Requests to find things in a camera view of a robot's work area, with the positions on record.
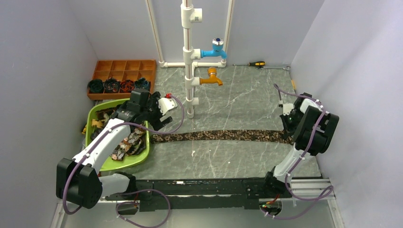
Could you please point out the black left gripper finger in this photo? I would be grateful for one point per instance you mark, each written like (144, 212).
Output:
(167, 120)
(157, 125)

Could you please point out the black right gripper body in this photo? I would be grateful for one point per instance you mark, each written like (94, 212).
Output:
(292, 121)

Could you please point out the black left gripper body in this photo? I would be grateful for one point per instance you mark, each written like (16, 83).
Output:
(151, 112)

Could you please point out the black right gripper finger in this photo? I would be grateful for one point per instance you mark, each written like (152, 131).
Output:
(291, 137)
(285, 134)

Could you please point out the brown floral tie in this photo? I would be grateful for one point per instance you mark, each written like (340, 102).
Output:
(272, 136)

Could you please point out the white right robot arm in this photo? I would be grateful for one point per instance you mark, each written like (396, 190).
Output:
(311, 128)

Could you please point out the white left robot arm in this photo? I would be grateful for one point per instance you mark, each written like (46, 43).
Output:
(77, 178)

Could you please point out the pile of floral ties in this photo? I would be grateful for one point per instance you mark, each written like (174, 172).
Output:
(130, 145)

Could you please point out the teal black rolled tie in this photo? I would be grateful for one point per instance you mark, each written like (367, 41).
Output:
(143, 83)

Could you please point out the red black rolled tie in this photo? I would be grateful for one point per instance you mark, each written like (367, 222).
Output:
(127, 86)

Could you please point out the orange wooden compartment tray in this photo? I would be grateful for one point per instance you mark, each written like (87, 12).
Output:
(121, 70)

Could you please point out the silver wrench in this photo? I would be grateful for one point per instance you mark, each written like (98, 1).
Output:
(287, 68)

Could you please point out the dark green rolled tie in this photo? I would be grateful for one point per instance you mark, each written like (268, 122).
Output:
(96, 86)

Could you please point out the orange plastic faucet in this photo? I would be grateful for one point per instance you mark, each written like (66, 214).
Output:
(212, 77)

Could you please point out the yellow black screwdriver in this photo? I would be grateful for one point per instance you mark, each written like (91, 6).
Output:
(258, 64)

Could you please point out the blue plastic faucet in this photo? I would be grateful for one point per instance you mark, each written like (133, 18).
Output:
(217, 49)

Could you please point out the white PVC pipe assembly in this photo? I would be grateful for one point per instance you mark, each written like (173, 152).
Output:
(191, 56)

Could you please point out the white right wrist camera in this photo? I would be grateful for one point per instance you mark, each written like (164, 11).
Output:
(287, 108)

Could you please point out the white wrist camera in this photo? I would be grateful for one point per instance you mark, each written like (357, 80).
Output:
(166, 105)
(287, 108)

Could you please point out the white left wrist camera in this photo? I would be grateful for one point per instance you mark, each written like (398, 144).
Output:
(166, 105)

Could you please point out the aluminium frame rail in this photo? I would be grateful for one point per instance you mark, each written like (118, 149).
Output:
(309, 188)

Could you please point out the yellow black tool handle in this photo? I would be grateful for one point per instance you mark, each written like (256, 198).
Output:
(84, 129)

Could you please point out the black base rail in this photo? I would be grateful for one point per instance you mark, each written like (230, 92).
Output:
(246, 193)

